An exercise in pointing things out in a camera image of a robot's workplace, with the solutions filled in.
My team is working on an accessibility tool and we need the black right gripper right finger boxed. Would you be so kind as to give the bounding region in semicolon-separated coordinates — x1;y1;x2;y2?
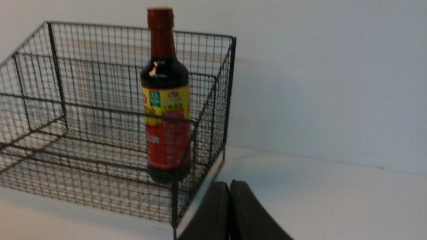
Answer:
229;180;292;240

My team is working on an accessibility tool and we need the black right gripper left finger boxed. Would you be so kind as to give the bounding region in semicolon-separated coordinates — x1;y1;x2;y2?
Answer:
178;181;230;240

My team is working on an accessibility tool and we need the soy sauce bottle red label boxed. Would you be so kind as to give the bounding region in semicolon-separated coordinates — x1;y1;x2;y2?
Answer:
140;8;191;183

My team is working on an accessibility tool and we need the black wire mesh rack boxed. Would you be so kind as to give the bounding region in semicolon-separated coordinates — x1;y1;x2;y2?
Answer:
1;21;237;240

